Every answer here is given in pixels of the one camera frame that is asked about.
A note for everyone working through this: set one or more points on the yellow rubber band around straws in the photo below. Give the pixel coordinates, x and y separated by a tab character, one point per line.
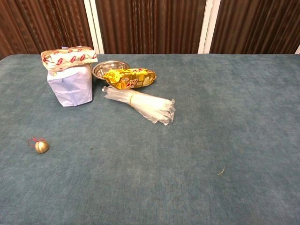
132	97

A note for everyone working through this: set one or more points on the stainless steel bowl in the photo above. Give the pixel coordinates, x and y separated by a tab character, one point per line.
103	68

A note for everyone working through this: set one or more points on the white vertical frame post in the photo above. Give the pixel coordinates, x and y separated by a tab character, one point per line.
208	25
93	25
298	49

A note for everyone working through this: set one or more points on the white paper wrapped package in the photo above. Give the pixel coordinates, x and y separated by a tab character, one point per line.
70	86

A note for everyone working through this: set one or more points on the blue-green tablecloth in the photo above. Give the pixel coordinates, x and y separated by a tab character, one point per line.
187	140

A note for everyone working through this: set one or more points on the thin yellow rubber band piece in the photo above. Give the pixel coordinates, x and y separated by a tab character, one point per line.
221	171

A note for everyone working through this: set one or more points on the yellow snack packet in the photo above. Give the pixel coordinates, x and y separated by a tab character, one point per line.
131	78

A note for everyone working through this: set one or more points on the beige packet with red print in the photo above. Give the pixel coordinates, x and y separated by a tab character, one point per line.
68	58

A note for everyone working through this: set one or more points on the bundle of clear plastic bags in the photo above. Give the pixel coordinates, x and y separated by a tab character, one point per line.
145	105

